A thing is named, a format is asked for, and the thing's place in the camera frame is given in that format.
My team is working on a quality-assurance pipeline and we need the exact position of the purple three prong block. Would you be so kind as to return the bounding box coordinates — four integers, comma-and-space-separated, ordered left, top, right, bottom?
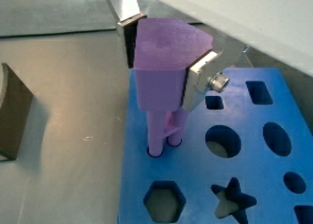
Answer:
134, 18, 213, 157

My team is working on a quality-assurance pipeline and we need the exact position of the blue shape sorter board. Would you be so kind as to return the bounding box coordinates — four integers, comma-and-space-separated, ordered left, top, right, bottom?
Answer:
118, 69, 313, 224

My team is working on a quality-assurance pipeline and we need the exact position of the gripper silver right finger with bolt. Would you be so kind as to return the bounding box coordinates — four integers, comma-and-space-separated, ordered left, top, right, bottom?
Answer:
182, 37, 245, 112

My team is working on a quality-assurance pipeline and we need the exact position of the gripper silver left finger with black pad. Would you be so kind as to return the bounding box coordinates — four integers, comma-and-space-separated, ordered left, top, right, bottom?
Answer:
107, 0, 147, 68

